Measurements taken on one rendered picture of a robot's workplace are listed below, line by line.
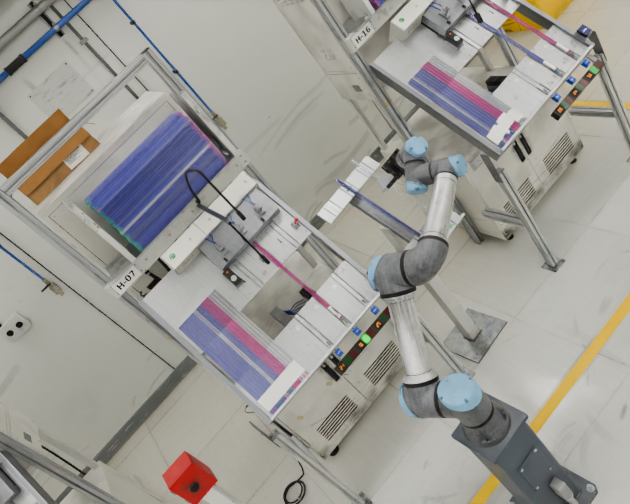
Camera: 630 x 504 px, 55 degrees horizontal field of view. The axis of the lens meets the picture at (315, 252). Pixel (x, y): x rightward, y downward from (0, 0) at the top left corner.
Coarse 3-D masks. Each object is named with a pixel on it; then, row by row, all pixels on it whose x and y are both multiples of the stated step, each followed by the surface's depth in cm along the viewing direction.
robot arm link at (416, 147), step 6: (414, 138) 206; (420, 138) 206; (408, 144) 206; (414, 144) 206; (420, 144) 206; (426, 144) 206; (402, 150) 212; (408, 150) 206; (414, 150) 205; (420, 150) 205; (426, 150) 206; (402, 156) 213; (408, 156) 208; (414, 156) 206; (420, 156) 207; (402, 162) 215
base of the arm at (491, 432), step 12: (492, 408) 183; (504, 408) 189; (492, 420) 182; (504, 420) 185; (468, 432) 186; (480, 432) 184; (492, 432) 183; (504, 432) 184; (480, 444) 186; (492, 444) 185
